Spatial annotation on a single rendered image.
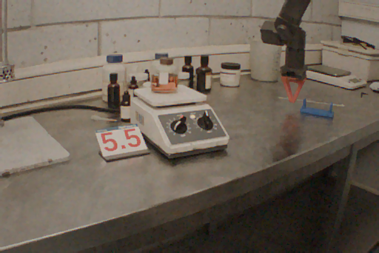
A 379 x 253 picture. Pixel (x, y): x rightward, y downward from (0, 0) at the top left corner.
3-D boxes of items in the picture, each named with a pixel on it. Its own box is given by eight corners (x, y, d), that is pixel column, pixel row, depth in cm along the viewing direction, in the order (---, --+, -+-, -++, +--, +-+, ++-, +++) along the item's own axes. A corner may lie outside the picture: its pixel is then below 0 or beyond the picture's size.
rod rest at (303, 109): (333, 115, 103) (334, 102, 102) (332, 117, 100) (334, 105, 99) (301, 109, 107) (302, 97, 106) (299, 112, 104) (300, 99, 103)
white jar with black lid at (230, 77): (226, 81, 137) (226, 61, 135) (243, 84, 134) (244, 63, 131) (215, 84, 132) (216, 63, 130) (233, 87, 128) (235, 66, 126)
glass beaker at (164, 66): (185, 94, 83) (186, 54, 81) (161, 99, 79) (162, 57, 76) (163, 88, 88) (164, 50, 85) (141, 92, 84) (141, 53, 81)
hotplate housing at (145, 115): (229, 149, 77) (232, 109, 75) (167, 161, 71) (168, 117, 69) (178, 117, 96) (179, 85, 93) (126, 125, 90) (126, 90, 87)
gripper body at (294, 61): (279, 74, 101) (280, 46, 98) (286, 69, 109) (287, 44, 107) (302, 78, 98) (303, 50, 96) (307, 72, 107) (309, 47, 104)
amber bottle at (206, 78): (195, 91, 122) (197, 56, 118) (196, 88, 126) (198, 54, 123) (210, 92, 122) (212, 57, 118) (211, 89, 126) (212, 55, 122)
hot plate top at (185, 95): (209, 100, 81) (209, 96, 81) (153, 106, 75) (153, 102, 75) (181, 88, 91) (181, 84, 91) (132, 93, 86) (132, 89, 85)
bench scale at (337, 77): (351, 91, 136) (352, 79, 135) (298, 77, 154) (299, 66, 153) (368, 86, 148) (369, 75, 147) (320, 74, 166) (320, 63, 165)
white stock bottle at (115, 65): (109, 95, 115) (109, 52, 111) (131, 98, 113) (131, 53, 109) (98, 101, 108) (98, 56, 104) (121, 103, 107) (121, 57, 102)
